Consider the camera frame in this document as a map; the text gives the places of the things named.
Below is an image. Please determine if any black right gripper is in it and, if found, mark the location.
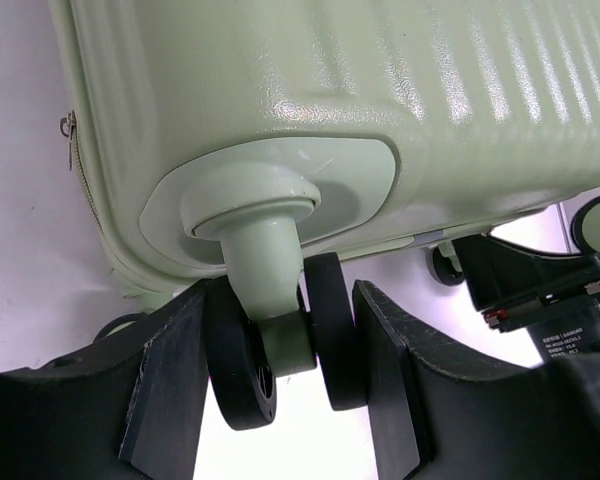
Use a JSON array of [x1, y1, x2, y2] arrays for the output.
[[454, 234, 600, 361]]

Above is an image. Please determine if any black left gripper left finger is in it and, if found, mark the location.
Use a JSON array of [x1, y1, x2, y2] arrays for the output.
[[0, 289, 207, 479]]

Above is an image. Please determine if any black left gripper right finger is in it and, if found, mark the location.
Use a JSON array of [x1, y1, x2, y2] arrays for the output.
[[352, 281, 600, 479]]

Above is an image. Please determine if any green hard-shell suitcase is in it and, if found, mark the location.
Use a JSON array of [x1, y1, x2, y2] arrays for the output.
[[50, 1, 600, 429]]

